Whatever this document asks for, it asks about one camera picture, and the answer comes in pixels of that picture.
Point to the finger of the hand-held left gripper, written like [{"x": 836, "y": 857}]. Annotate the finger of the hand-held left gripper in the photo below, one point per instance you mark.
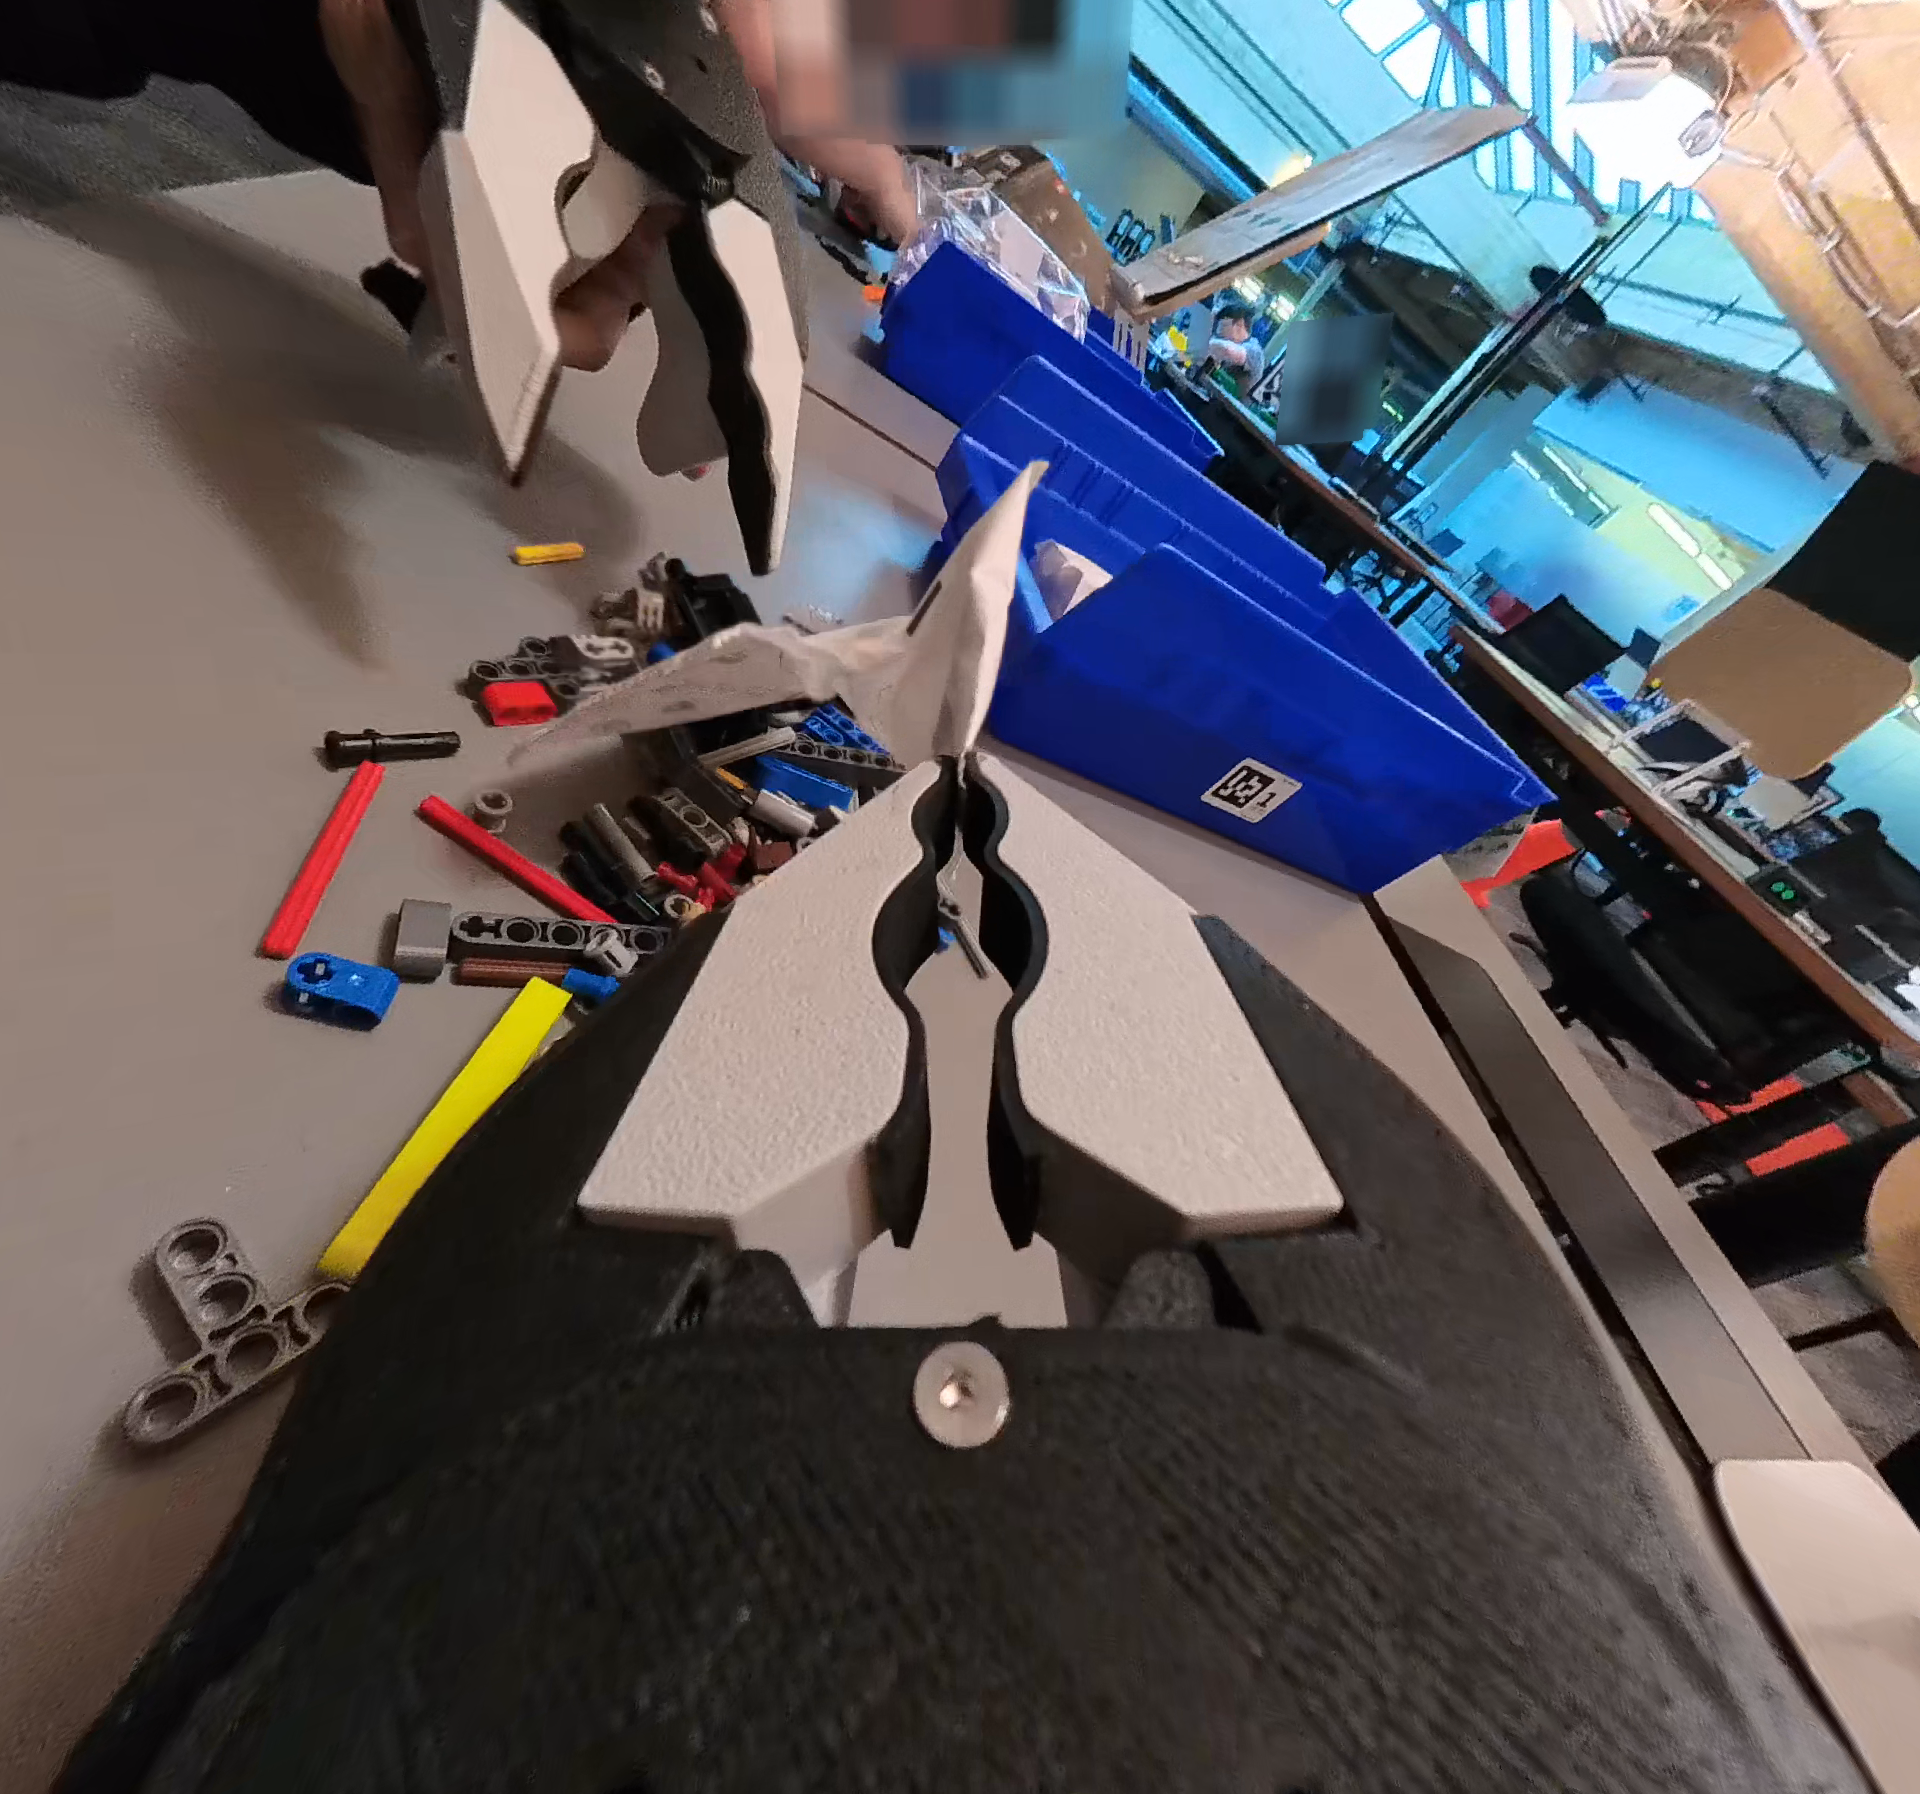
[
  {"x": 772, "y": 324},
  {"x": 495, "y": 219}
]

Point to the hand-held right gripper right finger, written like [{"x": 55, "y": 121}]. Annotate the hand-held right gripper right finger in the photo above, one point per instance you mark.
[{"x": 1171, "y": 1075}]

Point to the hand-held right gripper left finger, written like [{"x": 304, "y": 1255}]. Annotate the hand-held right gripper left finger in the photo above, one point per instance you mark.
[{"x": 751, "y": 1075}]

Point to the blue plastic storage bin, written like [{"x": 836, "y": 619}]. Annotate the blue plastic storage bin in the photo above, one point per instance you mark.
[
  {"x": 975, "y": 338},
  {"x": 1201, "y": 715}
]

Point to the torn white paper bag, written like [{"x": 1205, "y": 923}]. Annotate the torn white paper bag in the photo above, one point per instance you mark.
[{"x": 930, "y": 654}]

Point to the pile of lego pieces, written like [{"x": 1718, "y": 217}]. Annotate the pile of lego pieces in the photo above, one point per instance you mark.
[{"x": 675, "y": 834}]

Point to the long yellow lego beam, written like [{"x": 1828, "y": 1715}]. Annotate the long yellow lego beam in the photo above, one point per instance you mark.
[{"x": 451, "y": 1118}]

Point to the short yellow lego axle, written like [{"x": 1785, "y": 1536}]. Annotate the short yellow lego axle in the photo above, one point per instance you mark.
[{"x": 548, "y": 552}]

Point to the red lego axle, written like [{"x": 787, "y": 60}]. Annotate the red lego axle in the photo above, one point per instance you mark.
[
  {"x": 511, "y": 857},
  {"x": 322, "y": 857}
]

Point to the blue lego connector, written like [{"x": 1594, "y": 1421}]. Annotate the blue lego connector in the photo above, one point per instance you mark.
[{"x": 344, "y": 986}]

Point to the long black lego pin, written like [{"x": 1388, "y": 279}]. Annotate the long black lego pin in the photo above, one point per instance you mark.
[{"x": 390, "y": 744}]

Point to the grey T-shaped lego beam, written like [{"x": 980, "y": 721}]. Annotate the grey T-shaped lego beam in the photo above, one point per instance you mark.
[{"x": 224, "y": 1345}]

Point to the clear plastic bags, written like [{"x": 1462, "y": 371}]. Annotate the clear plastic bags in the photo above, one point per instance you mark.
[{"x": 990, "y": 234}]

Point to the black office chair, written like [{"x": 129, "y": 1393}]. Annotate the black office chair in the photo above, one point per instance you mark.
[{"x": 1621, "y": 968}]

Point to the wooden board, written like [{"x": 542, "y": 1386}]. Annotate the wooden board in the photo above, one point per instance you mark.
[
  {"x": 1320, "y": 197},
  {"x": 1785, "y": 684}
]

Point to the wooden background desk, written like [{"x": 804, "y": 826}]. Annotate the wooden background desk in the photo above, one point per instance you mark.
[{"x": 1770, "y": 895}]

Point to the pale board stand base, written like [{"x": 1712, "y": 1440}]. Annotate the pale board stand base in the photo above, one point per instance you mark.
[{"x": 1844, "y": 1599}]

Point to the white ceiling device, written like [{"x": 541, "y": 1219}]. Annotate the white ceiling device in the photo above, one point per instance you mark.
[{"x": 1642, "y": 123}]

